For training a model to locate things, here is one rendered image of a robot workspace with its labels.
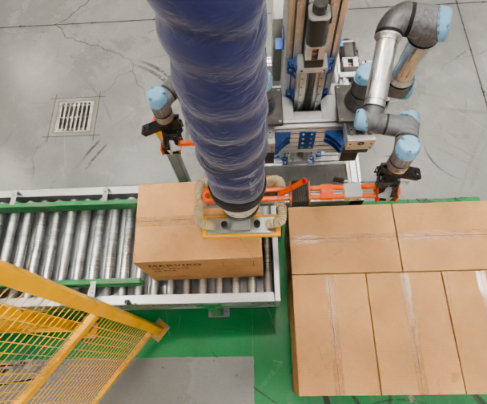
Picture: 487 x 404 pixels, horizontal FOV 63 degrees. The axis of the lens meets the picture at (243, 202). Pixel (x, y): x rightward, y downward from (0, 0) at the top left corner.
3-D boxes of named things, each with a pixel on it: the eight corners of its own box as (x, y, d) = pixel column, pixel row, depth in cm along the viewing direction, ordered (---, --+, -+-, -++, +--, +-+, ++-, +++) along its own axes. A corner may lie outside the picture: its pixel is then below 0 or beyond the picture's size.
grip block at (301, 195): (289, 207, 166) (290, 201, 160) (288, 185, 169) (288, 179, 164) (310, 206, 165) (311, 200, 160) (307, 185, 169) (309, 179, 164)
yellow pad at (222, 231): (202, 239, 173) (200, 236, 168) (203, 217, 177) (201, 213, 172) (280, 236, 171) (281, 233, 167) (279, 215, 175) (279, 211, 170)
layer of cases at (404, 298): (294, 392, 231) (299, 396, 195) (284, 229, 270) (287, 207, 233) (506, 389, 226) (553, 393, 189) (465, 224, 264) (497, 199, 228)
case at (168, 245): (154, 280, 220) (132, 262, 184) (158, 213, 236) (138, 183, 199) (263, 276, 218) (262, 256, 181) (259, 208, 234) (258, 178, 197)
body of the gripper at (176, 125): (183, 141, 168) (177, 125, 157) (163, 142, 169) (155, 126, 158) (183, 126, 171) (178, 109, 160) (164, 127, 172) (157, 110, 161)
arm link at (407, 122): (391, 104, 139) (387, 131, 135) (424, 110, 137) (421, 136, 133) (384, 118, 146) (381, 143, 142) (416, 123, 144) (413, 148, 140)
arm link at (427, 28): (378, 78, 191) (415, -7, 139) (411, 82, 189) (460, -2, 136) (374, 100, 189) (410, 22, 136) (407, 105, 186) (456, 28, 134)
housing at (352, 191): (343, 202, 165) (345, 197, 161) (341, 187, 168) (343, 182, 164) (360, 201, 165) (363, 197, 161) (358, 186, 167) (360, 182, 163)
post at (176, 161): (189, 204, 297) (153, 130, 205) (189, 195, 300) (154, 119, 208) (198, 204, 297) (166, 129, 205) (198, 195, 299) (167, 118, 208)
